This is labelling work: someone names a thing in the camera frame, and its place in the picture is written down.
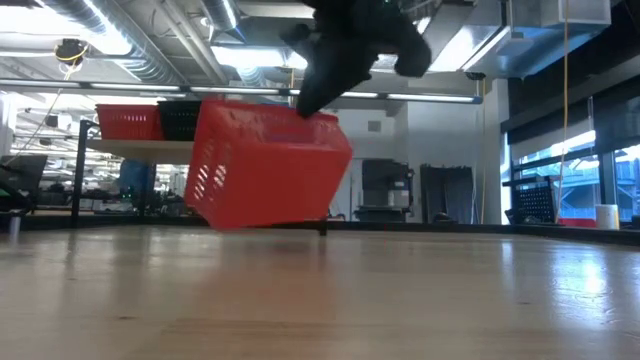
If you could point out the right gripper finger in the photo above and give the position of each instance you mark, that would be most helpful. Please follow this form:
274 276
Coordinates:
347 75
320 80

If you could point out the light wooden shelf board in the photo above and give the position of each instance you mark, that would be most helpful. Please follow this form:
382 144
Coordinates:
140 150

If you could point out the black shelf leg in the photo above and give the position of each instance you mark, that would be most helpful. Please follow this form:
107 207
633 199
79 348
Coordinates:
151 190

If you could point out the black cabinet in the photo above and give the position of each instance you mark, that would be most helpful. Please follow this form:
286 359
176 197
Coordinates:
385 172
447 190

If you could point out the black perforated panel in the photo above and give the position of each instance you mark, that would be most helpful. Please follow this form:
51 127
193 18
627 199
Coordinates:
534 202

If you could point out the red low object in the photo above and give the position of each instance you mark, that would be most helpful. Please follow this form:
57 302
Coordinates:
580 223

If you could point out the white cylinder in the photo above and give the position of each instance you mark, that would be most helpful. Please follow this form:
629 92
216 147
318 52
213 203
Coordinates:
607 217

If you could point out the grey wall vent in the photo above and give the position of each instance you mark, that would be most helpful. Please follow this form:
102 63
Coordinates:
374 126

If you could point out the silver round air duct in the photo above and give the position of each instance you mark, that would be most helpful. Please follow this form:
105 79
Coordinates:
222 12
125 45

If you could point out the silver rectangular air duct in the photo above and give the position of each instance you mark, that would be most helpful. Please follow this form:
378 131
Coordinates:
500 50

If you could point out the black shelf post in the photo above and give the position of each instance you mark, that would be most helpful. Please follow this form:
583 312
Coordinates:
323 230
76 190

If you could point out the small grey post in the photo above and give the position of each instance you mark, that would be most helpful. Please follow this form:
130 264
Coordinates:
13 227

